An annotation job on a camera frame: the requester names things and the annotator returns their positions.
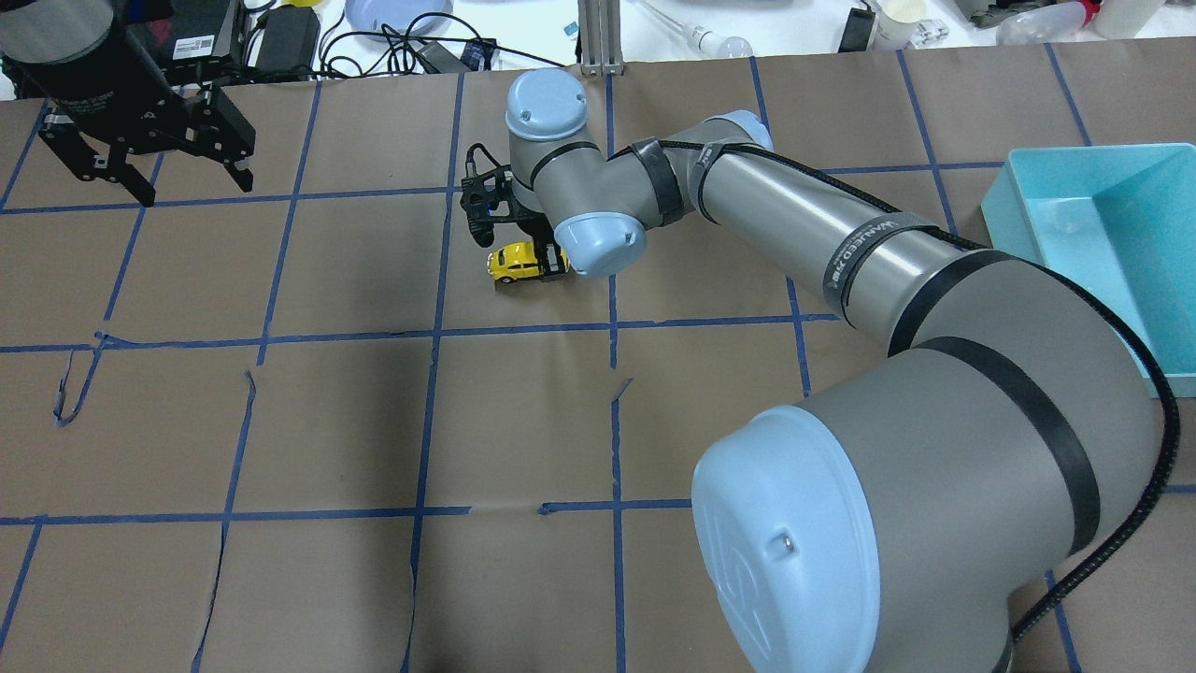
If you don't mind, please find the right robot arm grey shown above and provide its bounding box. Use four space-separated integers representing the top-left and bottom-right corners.
460 67 1183 672

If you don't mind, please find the clear plastic bottle red label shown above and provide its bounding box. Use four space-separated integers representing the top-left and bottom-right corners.
995 1 1102 45

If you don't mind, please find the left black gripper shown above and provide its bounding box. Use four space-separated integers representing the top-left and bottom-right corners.
37 57 256 208

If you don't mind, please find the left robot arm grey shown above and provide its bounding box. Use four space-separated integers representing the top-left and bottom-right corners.
1 1 256 208

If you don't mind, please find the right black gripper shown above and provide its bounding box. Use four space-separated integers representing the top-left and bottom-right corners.
460 165 569 279

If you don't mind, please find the paper cup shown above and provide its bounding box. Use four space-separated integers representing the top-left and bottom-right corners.
868 0 927 50

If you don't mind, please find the turquoise plastic bin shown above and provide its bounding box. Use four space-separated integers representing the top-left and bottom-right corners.
981 142 1195 399

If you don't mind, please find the aluminium frame post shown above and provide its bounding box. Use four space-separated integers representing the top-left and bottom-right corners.
576 0 626 77

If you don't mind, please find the yellow beetle toy car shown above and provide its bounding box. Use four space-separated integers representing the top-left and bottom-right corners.
486 241 549 285

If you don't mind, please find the light blue bowl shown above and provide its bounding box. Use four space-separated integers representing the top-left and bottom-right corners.
344 0 453 39

